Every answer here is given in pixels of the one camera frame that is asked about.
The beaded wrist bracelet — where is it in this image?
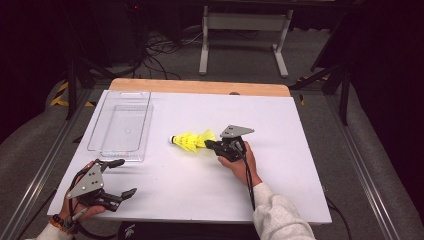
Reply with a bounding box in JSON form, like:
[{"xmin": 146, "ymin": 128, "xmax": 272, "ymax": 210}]
[{"xmin": 49, "ymin": 213, "xmax": 76, "ymax": 234}]

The person's left hand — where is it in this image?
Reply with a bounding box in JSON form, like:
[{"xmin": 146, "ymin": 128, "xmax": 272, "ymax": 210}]
[{"xmin": 59, "ymin": 161, "xmax": 108, "ymax": 223}]

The black floor cable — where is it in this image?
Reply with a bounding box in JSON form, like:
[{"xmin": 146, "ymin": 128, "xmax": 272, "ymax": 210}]
[{"xmin": 324, "ymin": 196, "xmax": 353, "ymax": 240}]

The black clothing with white print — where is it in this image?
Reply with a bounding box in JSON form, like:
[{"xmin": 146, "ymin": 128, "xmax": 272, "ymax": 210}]
[{"xmin": 118, "ymin": 221, "xmax": 261, "ymax": 240}]

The aluminium floor rail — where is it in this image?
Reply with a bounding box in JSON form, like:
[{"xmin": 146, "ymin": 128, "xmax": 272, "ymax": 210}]
[
  {"xmin": 0, "ymin": 88, "xmax": 101, "ymax": 240},
  {"xmin": 324, "ymin": 94, "xmax": 403, "ymax": 240}
]

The white metal stand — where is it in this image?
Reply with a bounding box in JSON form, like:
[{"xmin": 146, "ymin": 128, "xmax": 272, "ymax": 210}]
[{"xmin": 198, "ymin": 5, "xmax": 294, "ymax": 79}]

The black metal stand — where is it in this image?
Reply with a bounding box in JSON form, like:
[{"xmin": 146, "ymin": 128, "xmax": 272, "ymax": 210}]
[
  {"xmin": 64, "ymin": 56, "xmax": 114, "ymax": 121},
  {"xmin": 289, "ymin": 63, "xmax": 351, "ymax": 126}
]

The clear plastic container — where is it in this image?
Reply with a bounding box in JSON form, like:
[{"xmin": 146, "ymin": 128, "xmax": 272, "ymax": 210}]
[{"xmin": 87, "ymin": 90, "xmax": 154, "ymax": 163}]

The wooden table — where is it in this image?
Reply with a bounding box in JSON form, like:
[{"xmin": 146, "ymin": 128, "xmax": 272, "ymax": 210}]
[{"xmin": 108, "ymin": 78, "xmax": 292, "ymax": 98}]

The person's right hand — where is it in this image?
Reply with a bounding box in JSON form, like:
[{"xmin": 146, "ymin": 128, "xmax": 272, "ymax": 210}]
[{"xmin": 217, "ymin": 142, "xmax": 263, "ymax": 188}]

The yellow black floor tape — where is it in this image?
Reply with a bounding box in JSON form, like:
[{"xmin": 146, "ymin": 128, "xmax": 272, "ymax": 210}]
[{"xmin": 49, "ymin": 81, "xmax": 96, "ymax": 108}]

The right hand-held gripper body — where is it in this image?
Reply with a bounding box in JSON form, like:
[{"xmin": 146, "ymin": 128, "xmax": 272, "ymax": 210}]
[{"xmin": 214, "ymin": 124, "xmax": 256, "ymax": 163}]

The white board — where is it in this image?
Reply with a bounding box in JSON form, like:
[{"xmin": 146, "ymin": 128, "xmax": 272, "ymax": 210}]
[{"xmin": 47, "ymin": 89, "xmax": 333, "ymax": 224}]

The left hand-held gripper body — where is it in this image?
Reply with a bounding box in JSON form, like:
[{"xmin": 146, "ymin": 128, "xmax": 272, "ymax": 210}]
[{"xmin": 66, "ymin": 158, "xmax": 123, "ymax": 213}]

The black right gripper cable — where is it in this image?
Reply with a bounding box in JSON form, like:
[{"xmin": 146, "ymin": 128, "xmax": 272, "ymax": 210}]
[{"xmin": 234, "ymin": 141, "xmax": 257, "ymax": 212}]

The silver cable plug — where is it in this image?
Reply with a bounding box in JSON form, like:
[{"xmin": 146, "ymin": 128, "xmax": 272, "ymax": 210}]
[{"xmin": 70, "ymin": 208, "xmax": 90, "ymax": 223}]

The tangle of black floor cables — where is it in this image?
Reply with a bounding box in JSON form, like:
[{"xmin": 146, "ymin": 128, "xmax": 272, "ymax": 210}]
[{"xmin": 133, "ymin": 29, "xmax": 204, "ymax": 81}]

